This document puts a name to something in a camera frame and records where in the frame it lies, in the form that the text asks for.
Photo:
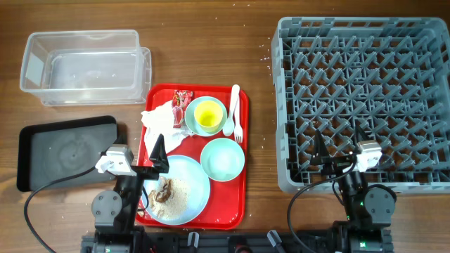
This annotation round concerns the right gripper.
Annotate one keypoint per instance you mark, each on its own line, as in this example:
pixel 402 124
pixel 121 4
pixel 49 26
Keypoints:
pixel 322 157

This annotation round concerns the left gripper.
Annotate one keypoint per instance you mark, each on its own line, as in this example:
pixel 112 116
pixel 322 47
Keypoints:
pixel 160 165

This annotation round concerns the white napkin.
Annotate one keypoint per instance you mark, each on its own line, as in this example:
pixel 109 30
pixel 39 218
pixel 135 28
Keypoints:
pixel 161 121

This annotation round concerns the rice and food scraps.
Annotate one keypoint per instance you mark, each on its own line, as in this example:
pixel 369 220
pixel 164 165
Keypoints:
pixel 169 199

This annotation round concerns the large light blue plate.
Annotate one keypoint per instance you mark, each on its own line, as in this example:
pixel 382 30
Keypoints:
pixel 190 171

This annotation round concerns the small light blue saucer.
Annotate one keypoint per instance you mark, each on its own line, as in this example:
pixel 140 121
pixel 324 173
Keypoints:
pixel 190 119

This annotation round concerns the red candy wrapper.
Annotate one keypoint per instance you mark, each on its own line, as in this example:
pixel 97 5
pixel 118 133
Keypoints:
pixel 181 99

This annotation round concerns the mint green bowl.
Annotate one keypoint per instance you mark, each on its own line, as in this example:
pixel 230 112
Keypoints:
pixel 222 159

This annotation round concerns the yellow plastic cup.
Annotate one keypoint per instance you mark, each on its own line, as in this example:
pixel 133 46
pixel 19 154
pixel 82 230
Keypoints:
pixel 208 114

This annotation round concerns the white plastic spoon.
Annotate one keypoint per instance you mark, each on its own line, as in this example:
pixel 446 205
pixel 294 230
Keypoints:
pixel 229 124

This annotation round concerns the white plastic fork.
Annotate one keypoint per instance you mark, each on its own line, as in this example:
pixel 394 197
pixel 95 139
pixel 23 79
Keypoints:
pixel 238 131

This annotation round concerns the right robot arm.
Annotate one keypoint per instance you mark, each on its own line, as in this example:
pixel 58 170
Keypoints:
pixel 369 208

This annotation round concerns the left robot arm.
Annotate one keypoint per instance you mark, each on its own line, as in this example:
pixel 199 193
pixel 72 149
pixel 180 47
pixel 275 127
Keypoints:
pixel 115 210

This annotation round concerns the grey dishwasher rack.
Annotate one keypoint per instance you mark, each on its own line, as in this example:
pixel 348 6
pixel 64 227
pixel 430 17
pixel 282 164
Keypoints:
pixel 389 76

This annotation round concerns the clear plastic waste bin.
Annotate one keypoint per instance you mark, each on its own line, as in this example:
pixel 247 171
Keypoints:
pixel 90 67

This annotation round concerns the black plastic tray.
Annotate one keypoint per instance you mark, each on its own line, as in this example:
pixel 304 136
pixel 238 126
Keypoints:
pixel 51 151

